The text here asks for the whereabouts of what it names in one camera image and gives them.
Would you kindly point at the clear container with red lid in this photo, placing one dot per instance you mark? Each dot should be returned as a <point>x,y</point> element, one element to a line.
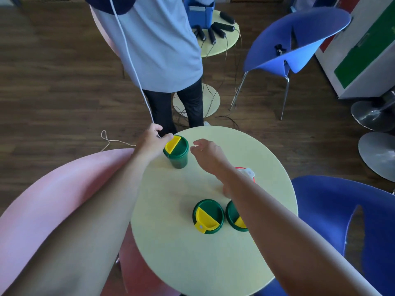
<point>247,173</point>

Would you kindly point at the person's left hand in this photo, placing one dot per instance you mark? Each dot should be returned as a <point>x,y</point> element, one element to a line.
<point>149,144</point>

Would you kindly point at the blue plastic chair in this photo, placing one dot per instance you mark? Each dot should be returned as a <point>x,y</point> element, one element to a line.
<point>324,209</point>

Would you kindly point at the person's left forearm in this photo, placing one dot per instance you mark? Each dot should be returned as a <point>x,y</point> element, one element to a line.
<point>92,221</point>

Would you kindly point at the small yellow round table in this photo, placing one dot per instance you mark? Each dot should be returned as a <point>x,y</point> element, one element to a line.
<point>217,47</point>

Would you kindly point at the person's right hand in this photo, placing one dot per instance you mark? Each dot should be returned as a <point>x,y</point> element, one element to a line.
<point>211,158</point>

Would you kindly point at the white cabinet with green panel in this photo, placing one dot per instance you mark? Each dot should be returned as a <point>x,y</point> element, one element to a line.
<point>350,67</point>

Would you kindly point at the blue chair with metal legs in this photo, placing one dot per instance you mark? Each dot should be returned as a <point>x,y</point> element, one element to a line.
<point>308,27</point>

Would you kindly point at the small black clip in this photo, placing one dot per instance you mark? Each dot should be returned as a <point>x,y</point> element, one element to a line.
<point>280,49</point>

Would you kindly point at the pink plastic chair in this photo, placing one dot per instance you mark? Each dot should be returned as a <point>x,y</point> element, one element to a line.
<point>37,206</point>

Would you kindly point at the blue plastic box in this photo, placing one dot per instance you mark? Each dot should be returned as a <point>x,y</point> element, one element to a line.
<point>199,15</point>

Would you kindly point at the grey round stool base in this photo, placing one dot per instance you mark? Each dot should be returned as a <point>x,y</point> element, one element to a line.
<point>378,154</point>
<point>372,115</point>

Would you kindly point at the green cup with yellow flap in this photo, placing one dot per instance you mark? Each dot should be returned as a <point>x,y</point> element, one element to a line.
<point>232,214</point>
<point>213,212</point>
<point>179,157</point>

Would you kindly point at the person's right fingers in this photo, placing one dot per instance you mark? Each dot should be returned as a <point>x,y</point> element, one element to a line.
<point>198,144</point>

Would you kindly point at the black cylindrical device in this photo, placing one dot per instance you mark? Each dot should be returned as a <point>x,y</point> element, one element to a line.
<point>201,33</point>
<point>227,17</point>
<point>211,36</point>
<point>218,31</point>
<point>224,27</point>

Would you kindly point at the person's right forearm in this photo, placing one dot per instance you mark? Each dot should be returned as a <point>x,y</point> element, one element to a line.
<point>287,243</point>

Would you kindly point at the person's left thumb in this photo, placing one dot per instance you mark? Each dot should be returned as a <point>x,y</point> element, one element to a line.
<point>166,139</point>

